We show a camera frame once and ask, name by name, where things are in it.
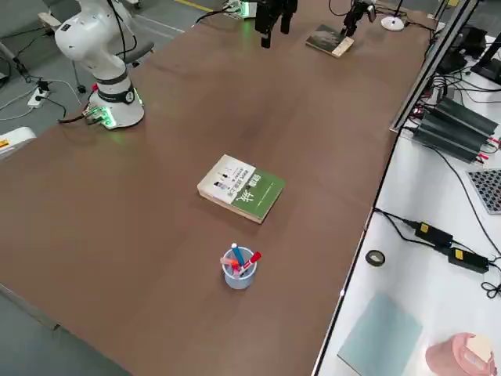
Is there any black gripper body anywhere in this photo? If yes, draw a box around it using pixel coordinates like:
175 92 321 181
343 0 368 25
254 0 298 19

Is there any dark hand-print book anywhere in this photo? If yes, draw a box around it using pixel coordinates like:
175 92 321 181
305 23 355 60

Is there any green and white book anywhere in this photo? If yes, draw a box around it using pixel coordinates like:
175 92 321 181
196 154 287 225

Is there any white desk lamp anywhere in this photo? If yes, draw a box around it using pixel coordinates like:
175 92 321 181
380 0 407 31

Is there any black finned power supply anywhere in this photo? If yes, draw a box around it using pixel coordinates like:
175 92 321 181
432 96 501 138
413 111 488 164

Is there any grey perforated plate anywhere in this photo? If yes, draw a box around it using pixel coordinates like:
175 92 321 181
465 168 501 215

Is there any black power adapter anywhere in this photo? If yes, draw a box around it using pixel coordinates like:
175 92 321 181
414 221 454 248
447 246 490 274

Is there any red marker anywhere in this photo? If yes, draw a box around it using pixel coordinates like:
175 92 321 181
239 251 262 276

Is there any white power strip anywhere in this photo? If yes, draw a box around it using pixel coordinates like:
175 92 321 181
27 86 51 108

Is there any clear blue pen cup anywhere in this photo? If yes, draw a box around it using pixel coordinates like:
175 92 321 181
222 245 259 291

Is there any white box yellow label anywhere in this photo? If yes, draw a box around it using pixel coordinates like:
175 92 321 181
0 126 38 160

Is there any pale green plastic sheet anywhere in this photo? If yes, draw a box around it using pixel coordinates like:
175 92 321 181
337 293 424 376

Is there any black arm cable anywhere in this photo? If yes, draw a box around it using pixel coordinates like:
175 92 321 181
105 0 138 67
327 0 353 17

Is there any black base cable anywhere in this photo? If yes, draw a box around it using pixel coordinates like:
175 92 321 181
57 109 99 126
191 9 236 27

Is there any black lamp cable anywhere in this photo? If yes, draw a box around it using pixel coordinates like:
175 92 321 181
375 2 435 34

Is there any aluminium frame post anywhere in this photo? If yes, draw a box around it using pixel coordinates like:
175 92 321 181
389 0 477 134

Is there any black adapter cable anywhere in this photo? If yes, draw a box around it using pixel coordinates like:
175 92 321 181
373 208 422 246

